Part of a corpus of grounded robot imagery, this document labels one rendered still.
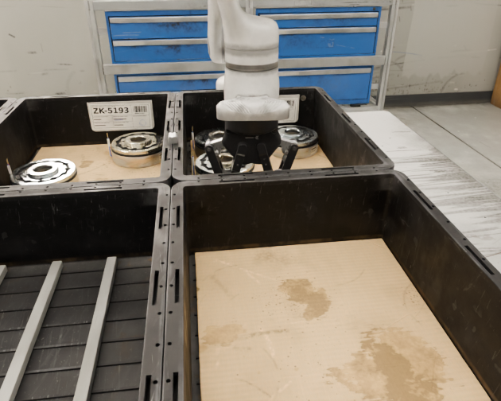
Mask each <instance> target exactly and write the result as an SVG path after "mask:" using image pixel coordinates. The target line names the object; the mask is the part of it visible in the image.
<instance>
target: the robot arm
mask: <svg viewBox="0 0 501 401"><path fill-rule="evenodd" d="M278 43H279V30H278V24H277V23H276V22H275V21H274V20H272V19H270V18H265V17H260V16H256V15H252V14H248V13H246V12H245V11H243V10H242V8H241V6H240V4H239V0H208V53H209V56H210V58H211V59H212V61H213V62H215V63H218V64H225V75H224V76H221V77H220V78H219V79H218V80H217V81H216V90H223V89H224V101H220V102H219V103H218V104H217V105H216V118H217V119H218V120H223V121H225V131H224V133H223V136H222V138H219V139H216V140H214V141H212V140H211V139H208V140H207V141H206V143H205V148H204V150H205V152H206V155H207V156H208V160H209V162H210V164H211V167H212V169H213V172H214V173H239V172H240V170H241V167H242V165H247V164H251V163H253V164H257V165H262V168H263V171H269V170H273V168H272V165H271V162H270V156H271V155H272V154H273V153H274V151H275V150H276V149H277V148H278V147H279V146H281V147H282V153H283V154H284V155H283V157H282V161H281V163H280V166H279V167H278V169H276V170H284V169H291V167H292V164H293V161H294V159H295V157H296V155H297V152H298V149H299V147H298V144H297V140H296V139H295V138H291V139H290V140H289V139H286V138H281V135H280V134H279V132H278V120H285V119H288V118H289V104H288V103H287V102H286V101H285V100H280V99H279V76H278ZM222 146H224V147H225V148H226V149H227V151H228V152H229V153H230V155H231V156H232V157H233V158H232V163H231V168H230V171H227V170H225V169H224V167H223V164H222V162H221V160H220V158H219V155H220V154H221V147H222Z"/></svg>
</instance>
